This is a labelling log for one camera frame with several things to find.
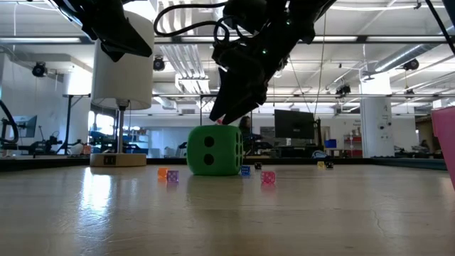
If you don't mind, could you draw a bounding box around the silver ceiling duct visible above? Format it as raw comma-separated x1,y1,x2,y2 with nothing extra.
373,19,455,74

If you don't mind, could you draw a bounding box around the long horizontal light bar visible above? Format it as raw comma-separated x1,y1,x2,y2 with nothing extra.
0,34,455,45

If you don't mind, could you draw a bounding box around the thick black cable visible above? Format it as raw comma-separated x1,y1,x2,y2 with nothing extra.
0,99,19,145

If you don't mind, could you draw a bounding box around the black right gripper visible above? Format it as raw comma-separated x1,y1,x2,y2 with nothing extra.
208,23,304,126

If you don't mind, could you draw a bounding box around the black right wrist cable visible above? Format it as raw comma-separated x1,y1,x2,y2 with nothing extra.
154,1,250,43

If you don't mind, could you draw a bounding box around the small pink translucent die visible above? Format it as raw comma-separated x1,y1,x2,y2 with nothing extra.
260,171,277,185

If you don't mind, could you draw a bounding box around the black computer monitor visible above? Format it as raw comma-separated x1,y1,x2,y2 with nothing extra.
274,109,316,140

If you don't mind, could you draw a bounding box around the pink plastic bin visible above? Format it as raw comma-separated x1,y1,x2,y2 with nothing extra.
430,106,455,189

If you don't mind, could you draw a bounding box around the small grey monitor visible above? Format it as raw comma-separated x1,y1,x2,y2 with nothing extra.
12,114,38,139

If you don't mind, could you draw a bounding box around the person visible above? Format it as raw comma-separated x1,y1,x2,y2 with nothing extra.
238,115,267,156

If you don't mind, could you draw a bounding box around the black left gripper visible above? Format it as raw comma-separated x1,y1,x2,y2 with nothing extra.
79,0,154,63

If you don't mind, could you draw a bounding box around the black aluminium table frame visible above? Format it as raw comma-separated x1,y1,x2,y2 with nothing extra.
0,155,448,172

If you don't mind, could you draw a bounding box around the large green foam die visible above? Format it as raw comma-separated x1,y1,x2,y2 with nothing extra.
186,124,245,177

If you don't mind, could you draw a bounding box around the white shade table lamp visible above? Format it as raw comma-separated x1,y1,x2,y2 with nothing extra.
89,10,156,168

